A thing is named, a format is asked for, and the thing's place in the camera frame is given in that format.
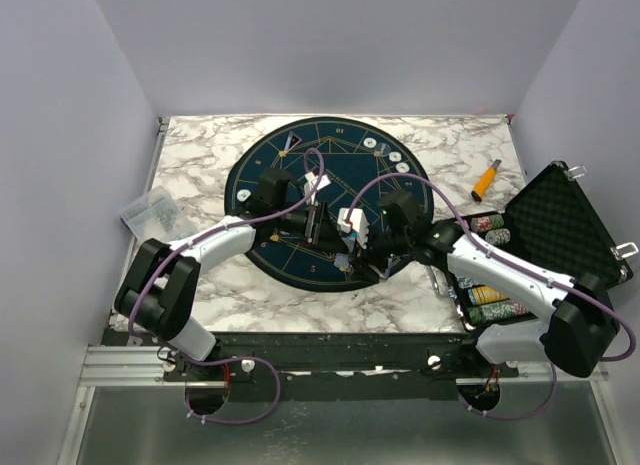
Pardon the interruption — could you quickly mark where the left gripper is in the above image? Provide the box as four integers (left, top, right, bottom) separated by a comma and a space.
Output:
272, 200, 349, 254

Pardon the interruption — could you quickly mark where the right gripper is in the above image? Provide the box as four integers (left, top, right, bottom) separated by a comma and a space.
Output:
347, 222, 412, 284

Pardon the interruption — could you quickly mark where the deck of playing cards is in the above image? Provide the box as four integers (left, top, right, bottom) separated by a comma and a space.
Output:
334, 236, 357, 272

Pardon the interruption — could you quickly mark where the blue playing card box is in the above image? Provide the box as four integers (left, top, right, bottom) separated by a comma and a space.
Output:
375, 257, 394, 280

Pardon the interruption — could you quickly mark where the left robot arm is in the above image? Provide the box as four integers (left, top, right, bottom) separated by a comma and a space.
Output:
114, 168, 348, 380

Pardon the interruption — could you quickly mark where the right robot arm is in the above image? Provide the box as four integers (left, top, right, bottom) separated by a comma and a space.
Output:
338, 189, 620, 378

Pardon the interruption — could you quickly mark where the round blue poker mat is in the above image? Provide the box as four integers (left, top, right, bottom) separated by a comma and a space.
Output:
224, 117, 434, 293

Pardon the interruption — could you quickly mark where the clear big blind button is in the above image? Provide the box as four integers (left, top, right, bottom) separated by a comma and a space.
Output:
374, 142, 391, 157

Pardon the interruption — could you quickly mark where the dark green chip stack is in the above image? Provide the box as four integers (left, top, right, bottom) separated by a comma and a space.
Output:
470, 214, 505, 234

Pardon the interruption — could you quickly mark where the yellow chip stack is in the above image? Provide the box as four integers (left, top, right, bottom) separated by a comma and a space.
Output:
468, 286, 508, 306

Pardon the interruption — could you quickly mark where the white grey chip stack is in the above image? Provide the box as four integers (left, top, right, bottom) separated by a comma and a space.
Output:
484, 228, 511, 246

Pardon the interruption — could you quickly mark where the yellow utility knife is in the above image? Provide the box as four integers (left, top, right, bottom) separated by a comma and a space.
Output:
471, 159, 502, 203

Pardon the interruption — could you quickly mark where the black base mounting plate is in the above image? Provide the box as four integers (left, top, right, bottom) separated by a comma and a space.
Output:
102, 327, 521, 404

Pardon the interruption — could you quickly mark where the clear plastic screw box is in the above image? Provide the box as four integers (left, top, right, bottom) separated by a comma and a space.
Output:
119, 186, 197, 242

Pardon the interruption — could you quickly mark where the black poker chip case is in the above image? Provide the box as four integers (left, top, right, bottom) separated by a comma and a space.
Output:
416, 161, 634, 328

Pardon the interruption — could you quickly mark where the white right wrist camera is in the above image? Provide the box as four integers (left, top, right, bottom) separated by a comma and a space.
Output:
337, 208, 369, 249

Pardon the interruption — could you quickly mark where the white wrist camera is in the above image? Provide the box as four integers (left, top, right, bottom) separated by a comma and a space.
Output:
337, 208, 369, 249
303, 172, 331, 204

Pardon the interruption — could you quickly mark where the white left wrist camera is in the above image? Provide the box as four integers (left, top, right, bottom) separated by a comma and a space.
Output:
303, 172, 331, 204

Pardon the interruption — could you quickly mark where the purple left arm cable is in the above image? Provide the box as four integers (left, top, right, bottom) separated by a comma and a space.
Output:
127, 147, 329, 426

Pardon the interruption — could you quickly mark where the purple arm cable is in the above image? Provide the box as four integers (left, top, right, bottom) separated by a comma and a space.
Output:
127, 147, 329, 426
349, 173, 624, 421

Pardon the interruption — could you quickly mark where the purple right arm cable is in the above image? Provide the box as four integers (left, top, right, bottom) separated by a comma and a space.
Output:
349, 173, 624, 421

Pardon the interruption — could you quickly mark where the aluminium frame rail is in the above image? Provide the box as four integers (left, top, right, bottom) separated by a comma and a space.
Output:
79, 346, 610, 388

